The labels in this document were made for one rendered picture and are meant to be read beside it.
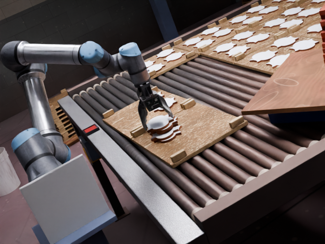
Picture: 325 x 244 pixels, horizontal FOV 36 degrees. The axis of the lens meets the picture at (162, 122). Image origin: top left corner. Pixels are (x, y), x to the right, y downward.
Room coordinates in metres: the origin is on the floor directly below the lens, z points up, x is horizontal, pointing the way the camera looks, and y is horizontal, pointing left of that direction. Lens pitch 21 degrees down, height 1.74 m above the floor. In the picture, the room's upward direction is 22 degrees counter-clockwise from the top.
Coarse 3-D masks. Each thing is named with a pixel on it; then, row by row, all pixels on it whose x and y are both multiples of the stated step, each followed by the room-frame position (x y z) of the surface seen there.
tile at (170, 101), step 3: (165, 99) 2.28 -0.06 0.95; (168, 99) 2.26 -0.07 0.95; (171, 99) 2.25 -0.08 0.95; (174, 99) 2.26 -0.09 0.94; (168, 102) 2.22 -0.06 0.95; (171, 102) 2.21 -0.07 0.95; (174, 102) 2.20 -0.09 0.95; (168, 105) 2.19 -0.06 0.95; (171, 105) 2.18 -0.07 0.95; (159, 108) 2.19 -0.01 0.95; (156, 111) 2.20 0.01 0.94
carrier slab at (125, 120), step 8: (168, 96) 2.34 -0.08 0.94; (176, 96) 2.29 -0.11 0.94; (136, 104) 2.42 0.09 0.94; (176, 104) 2.19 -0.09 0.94; (120, 112) 2.39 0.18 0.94; (128, 112) 2.35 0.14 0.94; (136, 112) 2.30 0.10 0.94; (152, 112) 2.21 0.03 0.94; (160, 112) 2.17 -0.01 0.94; (176, 112) 2.09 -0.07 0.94; (104, 120) 2.37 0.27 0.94; (112, 120) 2.33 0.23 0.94; (120, 120) 2.28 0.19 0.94; (128, 120) 2.24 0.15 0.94; (136, 120) 2.20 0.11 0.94; (120, 128) 2.17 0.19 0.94; (128, 128) 2.14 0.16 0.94; (128, 136) 2.05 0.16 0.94
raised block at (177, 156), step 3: (180, 150) 1.65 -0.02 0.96; (183, 150) 1.64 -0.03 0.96; (174, 153) 1.64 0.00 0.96; (177, 153) 1.63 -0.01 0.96; (180, 153) 1.63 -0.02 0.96; (183, 153) 1.64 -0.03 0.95; (171, 156) 1.63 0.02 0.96; (174, 156) 1.62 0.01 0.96; (177, 156) 1.63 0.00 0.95; (180, 156) 1.63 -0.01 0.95; (183, 156) 1.63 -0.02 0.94; (171, 159) 1.63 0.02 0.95; (174, 159) 1.62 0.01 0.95; (177, 159) 1.63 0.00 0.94; (174, 162) 1.62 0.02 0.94
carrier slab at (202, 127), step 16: (192, 112) 2.02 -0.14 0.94; (208, 112) 1.95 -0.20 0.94; (192, 128) 1.85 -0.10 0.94; (208, 128) 1.79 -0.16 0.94; (224, 128) 1.74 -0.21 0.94; (240, 128) 1.71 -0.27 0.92; (144, 144) 1.89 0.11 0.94; (160, 144) 1.83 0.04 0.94; (176, 144) 1.77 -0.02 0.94; (192, 144) 1.71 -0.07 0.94; (208, 144) 1.67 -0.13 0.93
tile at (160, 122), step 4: (160, 116) 1.97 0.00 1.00; (164, 116) 1.95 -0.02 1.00; (168, 116) 1.94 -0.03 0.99; (152, 120) 1.96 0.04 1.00; (156, 120) 1.94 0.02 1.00; (160, 120) 1.93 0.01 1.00; (164, 120) 1.91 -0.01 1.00; (168, 120) 1.89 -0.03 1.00; (172, 120) 1.89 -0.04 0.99; (148, 124) 1.93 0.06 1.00; (152, 124) 1.91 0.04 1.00; (156, 124) 1.90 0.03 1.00; (160, 124) 1.88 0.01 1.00; (164, 124) 1.86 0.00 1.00; (168, 124) 1.87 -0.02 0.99; (148, 128) 1.89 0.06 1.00; (152, 128) 1.87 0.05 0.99; (156, 128) 1.86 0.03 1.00; (160, 128) 1.85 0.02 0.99; (164, 128) 1.85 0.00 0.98; (148, 132) 1.88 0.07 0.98
